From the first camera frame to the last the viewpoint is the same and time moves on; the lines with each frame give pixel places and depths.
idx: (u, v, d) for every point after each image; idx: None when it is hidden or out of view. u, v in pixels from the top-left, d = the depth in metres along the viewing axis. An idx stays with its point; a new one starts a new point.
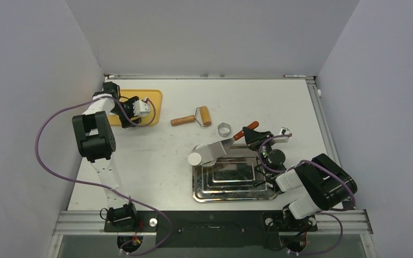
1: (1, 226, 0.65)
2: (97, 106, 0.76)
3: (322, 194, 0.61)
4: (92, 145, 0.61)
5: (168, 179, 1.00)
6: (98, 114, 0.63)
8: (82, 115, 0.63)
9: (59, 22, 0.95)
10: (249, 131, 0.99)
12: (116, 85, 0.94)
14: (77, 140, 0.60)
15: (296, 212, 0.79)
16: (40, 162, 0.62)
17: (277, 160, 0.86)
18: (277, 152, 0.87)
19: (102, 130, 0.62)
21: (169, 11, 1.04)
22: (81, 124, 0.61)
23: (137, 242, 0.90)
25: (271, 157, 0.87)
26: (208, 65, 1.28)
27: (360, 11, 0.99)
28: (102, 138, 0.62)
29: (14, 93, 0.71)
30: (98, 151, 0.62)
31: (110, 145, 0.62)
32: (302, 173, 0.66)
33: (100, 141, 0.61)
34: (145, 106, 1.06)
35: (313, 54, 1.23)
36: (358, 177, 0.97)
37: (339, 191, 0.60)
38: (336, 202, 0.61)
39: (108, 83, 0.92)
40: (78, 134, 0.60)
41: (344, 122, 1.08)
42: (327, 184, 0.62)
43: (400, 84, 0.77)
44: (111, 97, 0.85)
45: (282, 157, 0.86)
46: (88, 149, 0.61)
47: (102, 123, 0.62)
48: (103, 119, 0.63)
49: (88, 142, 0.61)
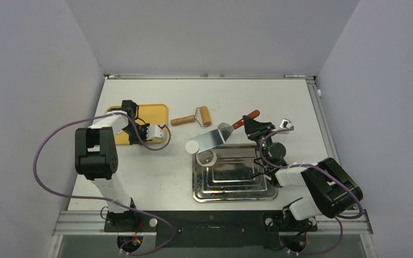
1: (1, 226, 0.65)
2: (106, 121, 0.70)
3: (329, 202, 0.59)
4: (90, 163, 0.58)
5: (168, 179, 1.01)
6: (102, 130, 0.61)
8: (86, 129, 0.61)
9: (59, 22, 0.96)
10: (249, 121, 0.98)
12: (135, 105, 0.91)
14: (76, 155, 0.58)
15: (296, 213, 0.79)
16: (40, 184, 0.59)
17: (278, 153, 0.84)
18: (278, 145, 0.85)
19: (104, 147, 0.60)
21: (169, 11, 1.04)
22: (84, 138, 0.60)
23: (137, 242, 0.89)
25: (272, 151, 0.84)
26: (208, 65, 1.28)
27: (360, 11, 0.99)
28: (102, 156, 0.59)
29: (14, 93, 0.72)
30: (95, 169, 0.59)
31: (109, 165, 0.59)
32: (310, 177, 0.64)
33: (99, 159, 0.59)
34: (161, 132, 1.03)
35: (313, 54, 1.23)
36: (358, 177, 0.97)
37: (346, 198, 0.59)
38: (341, 209, 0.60)
39: (127, 101, 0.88)
40: (78, 149, 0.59)
41: (344, 122, 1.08)
42: (334, 191, 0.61)
43: (400, 84, 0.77)
44: (125, 114, 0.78)
45: (282, 151, 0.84)
46: (85, 166, 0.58)
47: (105, 140, 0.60)
48: (107, 135, 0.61)
49: (86, 159, 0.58)
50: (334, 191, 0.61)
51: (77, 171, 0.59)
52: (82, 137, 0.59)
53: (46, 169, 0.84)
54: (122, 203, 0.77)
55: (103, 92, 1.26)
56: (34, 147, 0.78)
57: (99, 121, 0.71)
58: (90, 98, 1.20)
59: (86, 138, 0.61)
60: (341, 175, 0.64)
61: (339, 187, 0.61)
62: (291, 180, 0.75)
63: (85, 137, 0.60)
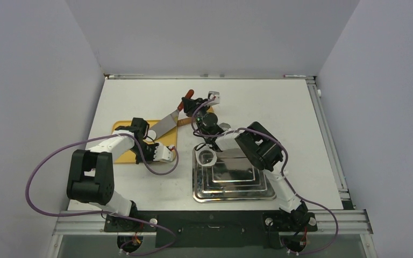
1: (1, 227, 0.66)
2: (108, 143, 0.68)
3: (260, 159, 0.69)
4: (83, 190, 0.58)
5: (168, 179, 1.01)
6: (100, 156, 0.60)
8: (85, 152, 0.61)
9: (59, 22, 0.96)
10: (187, 99, 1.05)
12: (146, 123, 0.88)
14: (70, 179, 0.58)
15: (284, 205, 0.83)
16: (30, 206, 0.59)
17: (211, 122, 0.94)
18: (209, 115, 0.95)
19: (99, 176, 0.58)
21: (168, 11, 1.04)
22: (80, 161, 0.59)
23: (137, 242, 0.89)
25: (205, 121, 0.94)
26: (208, 65, 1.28)
27: (360, 10, 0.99)
28: (96, 185, 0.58)
29: (15, 93, 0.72)
30: (88, 196, 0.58)
31: (102, 194, 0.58)
32: (241, 142, 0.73)
33: (92, 187, 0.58)
34: (169, 154, 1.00)
35: (313, 54, 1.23)
36: (358, 177, 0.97)
37: (272, 150, 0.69)
38: (272, 160, 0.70)
39: (138, 119, 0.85)
40: (73, 174, 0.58)
41: (344, 122, 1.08)
42: (262, 147, 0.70)
43: (401, 83, 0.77)
44: (130, 135, 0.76)
45: (214, 120, 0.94)
46: (78, 193, 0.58)
47: (102, 167, 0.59)
48: (104, 162, 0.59)
49: (80, 184, 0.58)
50: (261, 147, 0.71)
51: (70, 196, 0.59)
52: (78, 160, 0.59)
53: (45, 170, 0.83)
54: (121, 215, 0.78)
55: (104, 92, 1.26)
56: (34, 147, 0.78)
57: (101, 142, 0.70)
58: (90, 98, 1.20)
59: (83, 162, 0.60)
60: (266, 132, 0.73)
61: (266, 144, 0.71)
62: (228, 144, 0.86)
63: (82, 161, 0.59)
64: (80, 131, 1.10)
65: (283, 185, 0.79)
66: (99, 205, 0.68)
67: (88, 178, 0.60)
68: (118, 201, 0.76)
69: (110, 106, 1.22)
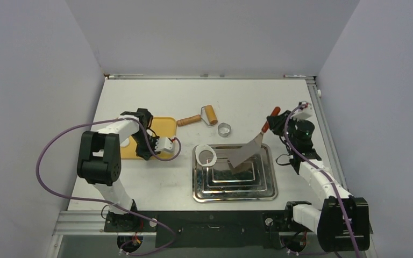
1: (1, 227, 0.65)
2: (115, 126, 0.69)
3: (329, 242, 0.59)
4: (92, 168, 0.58)
5: (168, 179, 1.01)
6: (108, 136, 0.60)
8: (93, 133, 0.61)
9: (59, 23, 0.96)
10: (273, 117, 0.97)
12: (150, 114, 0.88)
14: (80, 158, 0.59)
15: (297, 216, 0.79)
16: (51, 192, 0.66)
17: (304, 127, 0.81)
18: (306, 121, 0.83)
19: (107, 155, 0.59)
21: (168, 12, 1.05)
22: (90, 141, 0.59)
23: (137, 242, 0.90)
25: (298, 124, 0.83)
26: (208, 65, 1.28)
27: (360, 11, 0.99)
28: (105, 163, 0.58)
29: (14, 93, 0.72)
30: (97, 175, 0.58)
31: (111, 173, 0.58)
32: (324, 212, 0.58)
33: (101, 166, 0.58)
34: (170, 144, 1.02)
35: (312, 54, 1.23)
36: (359, 177, 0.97)
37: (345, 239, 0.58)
38: (337, 242, 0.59)
39: (142, 108, 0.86)
40: (82, 153, 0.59)
41: (344, 122, 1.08)
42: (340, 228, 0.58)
43: (400, 84, 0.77)
44: (136, 120, 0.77)
45: (311, 127, 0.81)
46: (86, 171, 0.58)
47: (110, 147, 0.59)
48: (112, 142, 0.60)
49: (89, 163, 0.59)
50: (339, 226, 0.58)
51: (79, 175, 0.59)
52: (87, 140, 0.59)
53: (45, 171, 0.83)
54: (123, 208, 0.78)
55: (104, 92, 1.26)
56: (34, 148, 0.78)
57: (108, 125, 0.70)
58: (91, 98, 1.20)
59: (92, 142, 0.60)
60: (361, 224, 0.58)
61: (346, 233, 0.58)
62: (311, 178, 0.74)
63: (91, 141, 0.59)
64: None
65: (310, 227, 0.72)
66: (104, 190, 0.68)
67: (97, 157, 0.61)
68: (121, 199, 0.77)
69: (110, 106, 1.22)
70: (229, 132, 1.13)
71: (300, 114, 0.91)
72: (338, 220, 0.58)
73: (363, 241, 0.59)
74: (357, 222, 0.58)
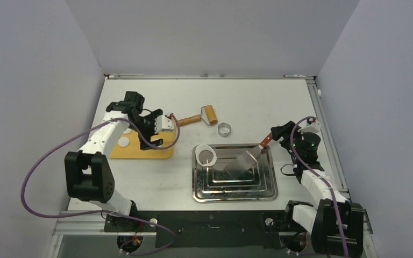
1: (1, 227, 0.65)
2: (100, 138, 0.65)
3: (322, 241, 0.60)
4: (83, 191, 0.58)
5: (168, 179, 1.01)
6: (93, 158, 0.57)
8: (77, 155, 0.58)
9: (59, 22, 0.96)
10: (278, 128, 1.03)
12: (140, 97, 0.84)
14: (69, 182, 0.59)
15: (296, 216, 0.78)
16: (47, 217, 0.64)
17: (310, 139, 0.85)
18: (312, 133, 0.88)
19: (95, 178, 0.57)
21: (168, 11, 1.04)
22: (75, 165, 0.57)
23: (137, 242, 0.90)
25: (305, 136, 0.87)
26: (209, 65, 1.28)
27: (360, 11, 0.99)
28: (95, 186, 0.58)
29: (14, 92, 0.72)
30: (88, 196, 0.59)
31: (102, 194, 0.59)
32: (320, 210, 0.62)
33: (91, 188, 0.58)
34: (168, 122, 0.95)
35: (312, 54, 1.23)
36: (358, 177, 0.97)
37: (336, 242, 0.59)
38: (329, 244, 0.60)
39: (131, 92, 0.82)
40: (71, 177, 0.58)
41: (344, 122, 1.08)
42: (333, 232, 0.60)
43: (400, 84, 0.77)
44: (122, 119, 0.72)
45: (315, 138, 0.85)
46: (78, 193, 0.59)
47: (96, 170, 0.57)
48: (97, 165, 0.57)
49: (79, 186, 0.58)
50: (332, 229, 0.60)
51: (71, 196, 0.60)
52: (71, 164, 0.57)
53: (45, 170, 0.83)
54: (121, 215, 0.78)
55: (104, 92, 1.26)
56: (33, 148, 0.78)
57: (92, 135, 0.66)
58: (91, 98, 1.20)
59: (78, 163, 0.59)
60: (354, 228, 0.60)
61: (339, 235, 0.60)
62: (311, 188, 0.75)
63: (75, 164, 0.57)
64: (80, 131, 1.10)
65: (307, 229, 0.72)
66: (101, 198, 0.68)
67: (86, 176, 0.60)
68: (118, 206, 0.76)
69: None
70: (229, 132, 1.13)
71: (308, 127, 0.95)
72: (331, 223, 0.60)
73: (356, 246, 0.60)
74: (350, 227, 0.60)
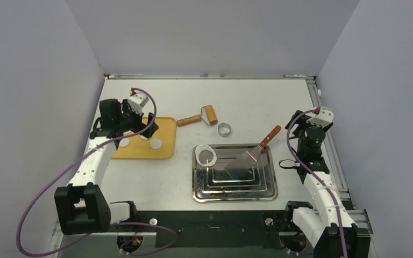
1: (1, 227, 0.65)
2: (89, 168, 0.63)
3: None
4: (78, 226, 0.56)
5: (168, 180, 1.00)
6: (86, 191, 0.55)
8: (66, 190, 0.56)
9: (59, 22, 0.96)
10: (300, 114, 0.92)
12: (113, 104, 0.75)
14: (62, 219, 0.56)
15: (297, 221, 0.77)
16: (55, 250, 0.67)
17: (314, 136, 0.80)
18: (317, 129, 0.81)
19: (91, 209, 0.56)
21: (168, 11, 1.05)
22: (66, 200, 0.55)
23: (137, 242, 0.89)
25: (309, 132, 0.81)
26: (209, 65, 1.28)
27: (360, 11, 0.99)
28: (91, 219, 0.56)
29: (14, 92, 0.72)
30: (85, 230, 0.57)
31: (101, 226, 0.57)
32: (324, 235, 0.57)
33: (87, 221, 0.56)
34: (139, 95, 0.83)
35: (312, 54, 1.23)
36: (358, 177, 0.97)
37: None
38: None
39: (104, 104, 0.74)
40: (63, 214, 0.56)
41: (344, 122, 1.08)
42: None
43: (400, 84, 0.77)
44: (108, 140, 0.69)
45: (320, 136, 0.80)
46: (72, 229, 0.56)
47: (92, 202, 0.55)
48: (91, 196, 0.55)
49: (73, 221, 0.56)
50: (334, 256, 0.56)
51: (65, 234, 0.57)
52: (62, 200, 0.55)
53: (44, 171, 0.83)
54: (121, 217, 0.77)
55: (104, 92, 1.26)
56: (33, 148, 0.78)
57: (82, 165, 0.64)
58: (90, 98, 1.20)
59: (69, 198, 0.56)
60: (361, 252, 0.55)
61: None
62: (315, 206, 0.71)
63: (66, 199, 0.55)
64: (80, 131, 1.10)
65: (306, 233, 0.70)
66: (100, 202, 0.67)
67: (79, 209, 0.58)
68: (118, 210, 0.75)
69: None
70: (229, 132, 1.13)
71: (315, 118, 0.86)
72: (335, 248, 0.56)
73: None
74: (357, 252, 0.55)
